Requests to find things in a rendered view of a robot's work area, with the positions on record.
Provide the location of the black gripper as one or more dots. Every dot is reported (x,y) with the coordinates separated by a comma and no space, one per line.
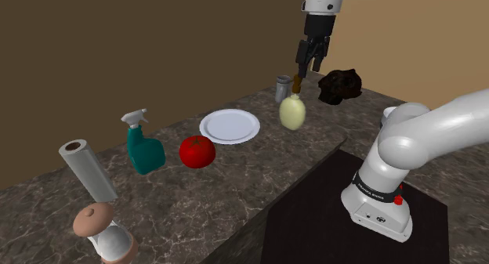
(319,25)

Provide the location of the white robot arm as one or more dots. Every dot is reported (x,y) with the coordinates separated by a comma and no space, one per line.
(386,167)

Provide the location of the dark brown lumpy object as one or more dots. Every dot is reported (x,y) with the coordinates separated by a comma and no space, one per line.
(340,86)

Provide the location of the grey metal shaker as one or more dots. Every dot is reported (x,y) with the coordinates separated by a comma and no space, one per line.
(282,90)

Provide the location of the white plate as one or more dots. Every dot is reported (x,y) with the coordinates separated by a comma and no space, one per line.
(229,126)

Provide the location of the red tomato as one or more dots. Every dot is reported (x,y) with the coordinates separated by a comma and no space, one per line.
(197,152)

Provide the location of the teal spray bottle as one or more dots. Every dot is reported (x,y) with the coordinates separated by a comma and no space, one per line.
(147,154)

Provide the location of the grey paper towel roll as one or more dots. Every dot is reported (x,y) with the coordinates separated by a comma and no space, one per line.
(89,171)

